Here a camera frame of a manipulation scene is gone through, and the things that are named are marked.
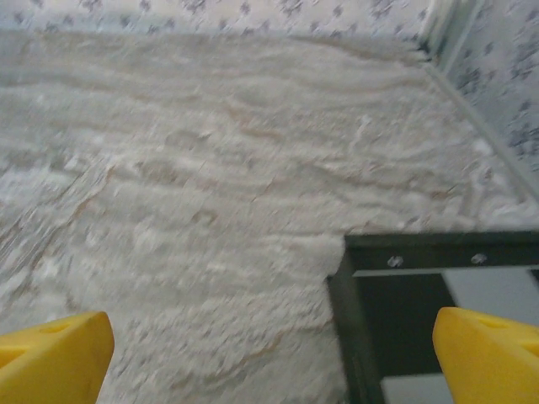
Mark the aluminium corner post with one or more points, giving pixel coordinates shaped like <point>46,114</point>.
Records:
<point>446,25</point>

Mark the thin aluminium frame rail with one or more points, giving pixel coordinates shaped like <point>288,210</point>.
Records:
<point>476,111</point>

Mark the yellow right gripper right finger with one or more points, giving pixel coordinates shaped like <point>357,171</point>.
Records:
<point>492,362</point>

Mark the black checkerboard panel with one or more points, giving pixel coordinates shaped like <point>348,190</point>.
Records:
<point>400,320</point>

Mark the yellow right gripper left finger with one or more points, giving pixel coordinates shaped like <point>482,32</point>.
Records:
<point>54,362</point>

